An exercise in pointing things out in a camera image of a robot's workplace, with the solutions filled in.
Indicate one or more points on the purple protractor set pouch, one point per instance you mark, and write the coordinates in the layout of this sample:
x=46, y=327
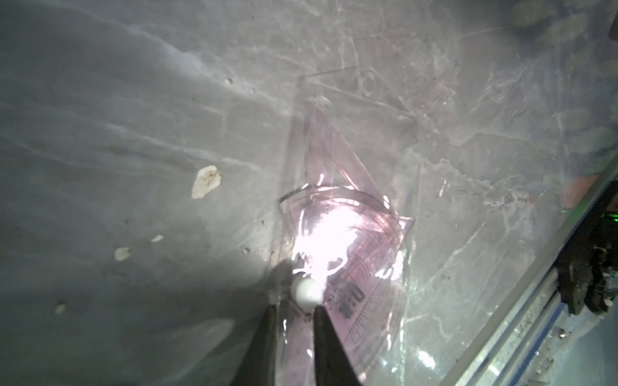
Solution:
x=348, y=206

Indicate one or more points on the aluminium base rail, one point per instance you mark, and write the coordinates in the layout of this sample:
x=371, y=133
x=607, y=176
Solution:
x=516, y=346

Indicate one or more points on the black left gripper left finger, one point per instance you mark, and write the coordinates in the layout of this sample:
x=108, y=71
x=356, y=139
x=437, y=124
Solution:
x=257, y=367

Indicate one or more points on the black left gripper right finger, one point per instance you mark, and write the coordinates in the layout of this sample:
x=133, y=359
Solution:
x=332, y=366

